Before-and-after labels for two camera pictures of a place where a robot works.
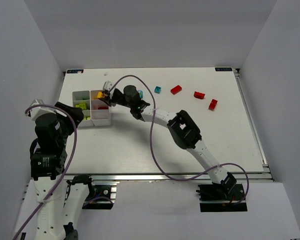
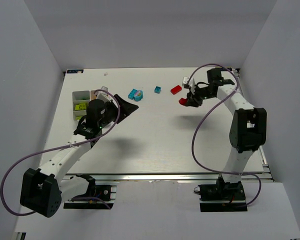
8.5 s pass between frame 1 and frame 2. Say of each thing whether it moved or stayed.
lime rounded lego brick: stayed
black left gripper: moved
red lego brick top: stayed
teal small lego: stayed
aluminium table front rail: stayed
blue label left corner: stayed
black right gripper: moved
